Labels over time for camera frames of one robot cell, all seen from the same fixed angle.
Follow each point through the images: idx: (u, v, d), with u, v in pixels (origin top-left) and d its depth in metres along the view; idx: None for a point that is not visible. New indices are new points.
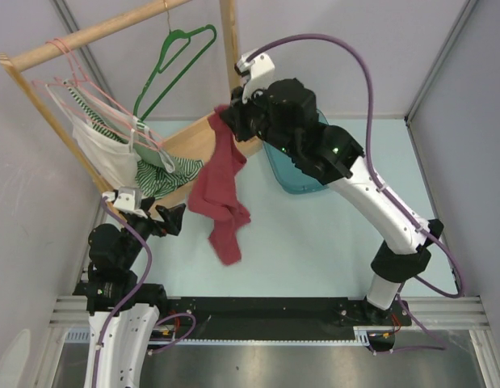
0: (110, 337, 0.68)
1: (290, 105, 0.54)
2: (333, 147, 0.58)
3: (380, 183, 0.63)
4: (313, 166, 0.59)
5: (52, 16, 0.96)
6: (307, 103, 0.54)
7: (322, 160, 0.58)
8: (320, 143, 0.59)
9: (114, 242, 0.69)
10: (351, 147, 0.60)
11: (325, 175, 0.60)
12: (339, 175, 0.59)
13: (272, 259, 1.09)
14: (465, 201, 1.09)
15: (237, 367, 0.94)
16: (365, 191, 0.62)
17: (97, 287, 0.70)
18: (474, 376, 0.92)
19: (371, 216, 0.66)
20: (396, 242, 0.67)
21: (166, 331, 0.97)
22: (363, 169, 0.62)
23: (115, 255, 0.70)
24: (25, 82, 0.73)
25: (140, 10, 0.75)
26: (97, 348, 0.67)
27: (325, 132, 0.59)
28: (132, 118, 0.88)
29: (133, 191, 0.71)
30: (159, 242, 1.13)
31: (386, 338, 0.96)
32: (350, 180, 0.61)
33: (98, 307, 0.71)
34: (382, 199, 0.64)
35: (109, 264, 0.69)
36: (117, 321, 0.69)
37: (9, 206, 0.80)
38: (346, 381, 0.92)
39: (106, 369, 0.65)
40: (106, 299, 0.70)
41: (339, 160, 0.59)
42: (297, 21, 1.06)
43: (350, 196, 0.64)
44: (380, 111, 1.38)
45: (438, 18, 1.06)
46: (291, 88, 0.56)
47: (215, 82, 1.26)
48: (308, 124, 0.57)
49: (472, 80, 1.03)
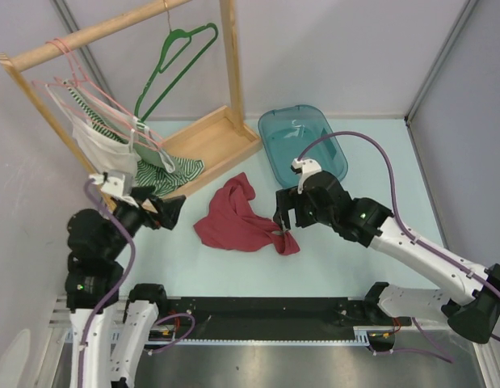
0: (94, 335, 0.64)
1: (318, 189, 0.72)
2: (361, 212, 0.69)
3: (413, 236, 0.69)
4: (350, 232, 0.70)
5: (51, 15, 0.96)
6: (330, 187, 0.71)
7: (356, 225, 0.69)
8: (351, 213, 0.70)
9: (95, 232, 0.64)
10: (380, 210, 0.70)
11: (363, 238, 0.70)
12: (371, 234, 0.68)
13: (271, 259, 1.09)
14: (465, 201, 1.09)
15: (237, 367, 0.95)
16: (399, 244, 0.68)
17: (77, 282, 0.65)
18: (474, 375, 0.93)
19: (419, 268, 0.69)
20: (454, 295, 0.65)
21: (166, 331, 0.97)
22: (395, 226, 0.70)
23: (97, 246, 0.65)
24: (25, 82, 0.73)
25: (140, 10, 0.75)
26: (81, 348, 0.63)
27: (356, 203, 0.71)
28: (132, 118, 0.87)
29: (123, 176, 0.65)
30: (158, 242, 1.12)
31: (386, 338, 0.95)
32: (381, 237, 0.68)
33: (79, 303, 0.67)
34: (420, 250, 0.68)
35: (90, 255, 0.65)
36: (101, 318, 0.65)
37: (9, 206, 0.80)
38: (346, 381, 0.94)
39: (93, 368, 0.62)
40: (87, 294, 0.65)
41: (367, 222, 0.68)
42: (297, 21, 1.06)
43: (392, 253, 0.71)
44: (380, 111, 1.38)
45: (439, 17, 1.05)
46: (318, 176, 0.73)
47: (215, 82, 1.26)
48: (339, 201, 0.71)
49: (472, 80, 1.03)
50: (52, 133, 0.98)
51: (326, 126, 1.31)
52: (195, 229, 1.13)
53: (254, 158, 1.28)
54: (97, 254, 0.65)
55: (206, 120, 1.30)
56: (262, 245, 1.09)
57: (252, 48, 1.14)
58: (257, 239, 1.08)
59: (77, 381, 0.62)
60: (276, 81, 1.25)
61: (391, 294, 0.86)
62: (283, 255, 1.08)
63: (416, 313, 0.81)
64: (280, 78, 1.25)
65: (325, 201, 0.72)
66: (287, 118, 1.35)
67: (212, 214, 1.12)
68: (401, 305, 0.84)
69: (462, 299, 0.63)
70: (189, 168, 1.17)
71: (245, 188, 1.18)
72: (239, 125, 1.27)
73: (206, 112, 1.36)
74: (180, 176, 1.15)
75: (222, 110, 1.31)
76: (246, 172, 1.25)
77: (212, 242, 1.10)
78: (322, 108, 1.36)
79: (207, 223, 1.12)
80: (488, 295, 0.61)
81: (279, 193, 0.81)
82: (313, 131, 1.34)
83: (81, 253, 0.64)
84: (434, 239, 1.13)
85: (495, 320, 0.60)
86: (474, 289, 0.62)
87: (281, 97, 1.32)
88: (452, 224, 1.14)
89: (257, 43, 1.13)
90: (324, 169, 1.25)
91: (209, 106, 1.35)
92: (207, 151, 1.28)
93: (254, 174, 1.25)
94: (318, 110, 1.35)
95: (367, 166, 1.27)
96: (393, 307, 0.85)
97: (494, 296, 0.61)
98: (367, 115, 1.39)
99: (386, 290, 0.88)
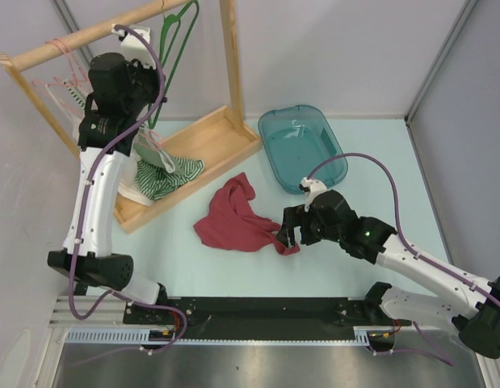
0: (102, 176, 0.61)
1: (325, 208, 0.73)
2: (365, 230, 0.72)
3: (416, 250, 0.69)
4: (355, 250, 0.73)
5: (51, 16, 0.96)
6: (338, 205, 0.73)
7: (361, 243, 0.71)
8: (357, 231, 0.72)
9: (119, 69, 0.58)
10: (383, 227, 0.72)
11: (368, 255, 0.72)
12: (376, 251, 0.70)
13: (271, 259, 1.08)
14: (466, 202, 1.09)
15: (237, 367, 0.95)
16: (402, 259, 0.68)
17: (91, 122, 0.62)
18: (473, 375, 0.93)
19: (423, 283, 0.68)
20: (458, 307, 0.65)
21: (166, 331, 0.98)
22: (398, 242, 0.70)
23: (117, 87, 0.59)
24: (25, 82, 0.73)
25: (140, 11, 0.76)
26: (86, 185, 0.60)
27: (363, 221, 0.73)
28: None
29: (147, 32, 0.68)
30: (157, 242, 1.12)
31: (386, 338, 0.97)
32: (384, 253, 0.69)
33: (90, 144, 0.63)
34: (423, 265, 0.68)
35: (110, 96, 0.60)
36: (111, 159, 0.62)
37: (10, 206, 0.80)
38: (346, 381, 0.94)
39: (95, 208, 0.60)
40: (100, 137, 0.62)
41: (372, 240, 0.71)
42: (297, 21, 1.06)
43: (397, 268, 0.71)
44: (380, 111, 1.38)
45: (439, 17, 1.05)
46: (324, 193, 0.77)
47: (215, 82, 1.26)
48: (346, 218, 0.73)
49: (473, 80, 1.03)
50: (52, 133, 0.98)
51: (325, 126, 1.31)
52: (195, 230, 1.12)
53: (254, 157, 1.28)
54: (117, 95, 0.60)
55: (206, 120, 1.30)
56: (262, 245, 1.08)
57: (252, 48, 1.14)
58: (257, 239, 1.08)
59: (77, 216, 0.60)
60: (276, 81, 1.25)
61: (395, 297, 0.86)
62: (283, 255, 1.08)
63: (419, 318, 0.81)
64: (280, 78, 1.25)
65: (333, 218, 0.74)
66: (287, 118, 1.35)
67: (212, 214, 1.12)
68: (405, 309, 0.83)
69: (467, 311, 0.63)
70: (189, 167, 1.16)
71: (245, 188, 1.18)
72: (239, 125, 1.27)
73: (206, 112, 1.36)
74: (180, 176, 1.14)
75: (222, 110, 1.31)
76: (246, 172, 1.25)
77: (213, 242, 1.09)
78: (322, 108, 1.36)
79: (209, 223, 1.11)
80: (491, 307, 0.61)
81: (287, 210, 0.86)
82: (313, 131, 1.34)
83: (101, 91, 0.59)
84: (434, 240, 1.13)
85: None
86: (477, 301, 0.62)
87: (280, 97, 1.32)
88: (451, 223, 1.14)
89: (257, 44, 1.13)
90: (325, 169, 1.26)
91: (208, 106, 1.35)
92: (207, 151, 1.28)
93: (254, 174, 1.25)
94: (318, 110, 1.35)
95: (367, 167, 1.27)
96: (395, 309, 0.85)
97: (499, 308, 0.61)
98: (367, 115, 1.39)
99: (390, 293, 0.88)
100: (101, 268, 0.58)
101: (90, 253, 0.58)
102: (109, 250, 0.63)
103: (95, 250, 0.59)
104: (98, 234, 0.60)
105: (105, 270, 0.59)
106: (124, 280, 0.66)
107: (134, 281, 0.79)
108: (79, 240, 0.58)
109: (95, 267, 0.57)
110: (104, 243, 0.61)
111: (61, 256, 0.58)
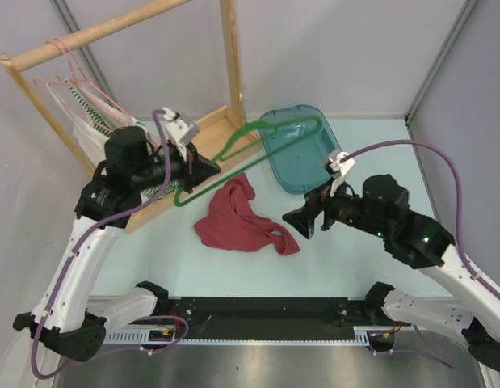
0: (87, 249, 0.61)
1: (384, 203, 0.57)
2: (423, 235, 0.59)
3: (475, 272, 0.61)
4: (405, 255, 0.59)
5: (51, 16, 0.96)
6: (401, 200, 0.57)
7: (415, 249, 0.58)
8: (413, 233, 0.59)
9: (134, 145, 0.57)
10: (441, 234, 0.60)
11: (416, 261, 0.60)
12: (430, 261, 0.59)
13: (272, 259, 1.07)
14: (466, 202, 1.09)
15: (237, 367, 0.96)
16: (458, 279, 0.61)
17: (93, 191, 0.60)
18: (473, 375, 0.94)
19: (468, 303, 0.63)
20: (497, 334, 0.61)
21: (166, 331, 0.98)
22: (457, 258, 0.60)
23: (127, 162, 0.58)
24: (25, 82, 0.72)
25: (140, 10, 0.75)
26: (69, 255, 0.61)
27: (419, 222, 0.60)
28: (129, 118, 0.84)
29: (191, 125, 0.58)
30: (158, 242, 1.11)
31: (386, 338, 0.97)
32: (441, 267, 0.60)
33: (87, 212, 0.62)
34: (478, 288, 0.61)
35: (119, 169, 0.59)
36: (100, 234, 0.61)
37: (10, 206, 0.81)
38: (346, 381, 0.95)
39: (73, 280, 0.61)
40: (98, 207, 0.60)
41: (429, 247, 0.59)
42: (297, 20, 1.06)
43: (443, 281, 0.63)
44: (380, 111, 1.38)
45: (439, 17, 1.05)
46: (380, 182, 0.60)
47: (215, 82, 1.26)
48: (403, 214, 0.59)
49: (474, 80, 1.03)
50: (52, 133, 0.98)
51: (325, 126, 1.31)
52: (195, 230, 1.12)
53: (254, 157, 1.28)
54: (125, 170, 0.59)
55: (207, 120, 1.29)
56: (262, 245, 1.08)
57: (252, 47, 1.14)
58: (258, 239, 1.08)
59: (55, 284, 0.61)
60: (276, 80, 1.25)
61: (399, 301, 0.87)
62: (283, 255, 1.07)
63: (424, 322, 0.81)
64: (280, 78, 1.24)
65: (387, 212, 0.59)
66: (287, 118, 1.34)
67: (213, 214, 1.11)
68: (409, 314, 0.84)
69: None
70: None
71: (245, 188, 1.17)
72: (239, 125, 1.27)
73: (206, 112, 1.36)
74: None
75: (222, 110, 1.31)
76: (246, 172, 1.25)
77: (215, 243, 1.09)
78: (323, 107, 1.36)
79: (211, 225, 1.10)
80: None
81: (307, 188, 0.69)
82: (313, 131, 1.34)
83: (112, 162, 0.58)
84: None
85: None
86: None
87: (281, 97, 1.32)
88: (452, 224, 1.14)
89: (257, 44, 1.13)
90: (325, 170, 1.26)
91: (209, 105, 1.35)
92: (207, 151, 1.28)
93: (254, 174, 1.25)
94: (318, 110, 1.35)
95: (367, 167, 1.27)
96: (398, 313, 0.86)
97: None
98: (367, 115, 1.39)
99: (394, 297, 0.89)
100: (61, 345, 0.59)
101: (55, 328, 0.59)
102: (81, 321, 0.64)
103: (60, 326, 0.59)
104: (68, 308, 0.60)
105: (66, 347, 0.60)
106: (93, 351, 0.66)
107: (118, 315, 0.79)
108: (48, 313, 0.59)
109: (55, 344, 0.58)
110: (73, 318, 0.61)
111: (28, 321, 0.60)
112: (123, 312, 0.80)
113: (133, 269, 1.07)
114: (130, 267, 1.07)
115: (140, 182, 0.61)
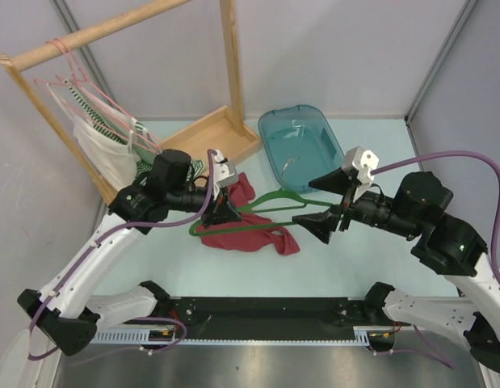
0: (109, 244, 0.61)
1: (427, 206, 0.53)
2: (459, 242, 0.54)
3: None
4: (436, 260, 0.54)
5: (51, 16, 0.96)
6: (444, 204, 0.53)
7: (449, 255, 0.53)
8: (448, 239, 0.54)
9: (181, 166, 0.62)
10: (476, 242, 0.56)
11: (447, 269, 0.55)
12: (465, 268, 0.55)
13: (272, 259, 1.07)
14: (467, 202, 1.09)
15: (237, 367, 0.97)
16: (488, 290, 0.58)
17: (128, 193, 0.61)
18: (474, 375, 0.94)
19: (488, 314, 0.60)
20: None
21: (166, 331, 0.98)
22: (489, 268, 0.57)
23: (169, 178, 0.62)
24: (25, 82, 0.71)
25: (140, 10, 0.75)
26: (91, 245, 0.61)
27: (454, 228, 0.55)
28: (131, 119, 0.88)
29: (233, 173, 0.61)
30: (158, 242, 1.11)
31: (386, 338, 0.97)
32: (472, 277, 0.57)
33: (117, 211, 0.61)
34: None
35: (159, 182, 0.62)
36: (125, 234, 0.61)
37: (10, 206, 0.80)
38: (346, 381, 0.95)
39: (86, 270, 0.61)
40: (129, 209, 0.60)
41: (464, 256, 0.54)
42: (297, 20, 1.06)
43: (469, 291, 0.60)
44: (380, 111, 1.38)
45: (439, 17, 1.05)
46: (422, 184, 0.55)
47: (214, 82, 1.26)
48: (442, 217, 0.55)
49: (475, 80, 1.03)
50: (52, 133, 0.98)
51: (326, 126, 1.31)
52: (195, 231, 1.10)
53: (254, 158, 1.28)
54: (164, 184, 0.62)
55: (207, 120, 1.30)
56: (262, 245, 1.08)
57: (253, 48, 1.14)
58: (258, 239, 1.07)
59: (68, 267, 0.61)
60: (276, 80, 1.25)
61: (400, 301, 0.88)
62: (283, 255, 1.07)
63: (425, 324, 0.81)
64: (280, 78, 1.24)
65: (424, 214, 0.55)
66: (287, 118, 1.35)
67: None
68: (410, 315, 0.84)
69: None
70: None
71: (245, 188, 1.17)
72: (239, 125, 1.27)
73: (206, 112, 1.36)
74: None
75: (222, 110, 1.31)
76: (246, 172, 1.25)
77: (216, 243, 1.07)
78: (323, 108, 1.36)
79: None
80: None
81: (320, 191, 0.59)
82: (313, 131, 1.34)
83: (156, 175, 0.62)
84: None
85: None
86: None
87: (281, 97, 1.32)
88: None
89: (258, 44, 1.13)
90: (325, 170, 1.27)
91: (209, 105, 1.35)
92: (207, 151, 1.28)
93: (254, 174, 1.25)
94: (318, 110, 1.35)
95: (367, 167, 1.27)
96: (397, 312, 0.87)
97: None
98: (367, 115, 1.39)
99: (395, 297, 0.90)
100: (56, 331, 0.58)
101: (56, 310, 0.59)
102: (79, 312, 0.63)
103: (61, 309, 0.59)
104: (73, 295, 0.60)
105: (59, 335, 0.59)
106: (82, 343, 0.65)
107: (112, 314, 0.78)
108: (54, 294, 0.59)
109: (50, 328, 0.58)
110: (75, 305, 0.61)
111: (32, 298, 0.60)
112: (119, 311, 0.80)
113: (133, 269, 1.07)
114: (129, 266, 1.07)
115: (173, 200, 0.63)
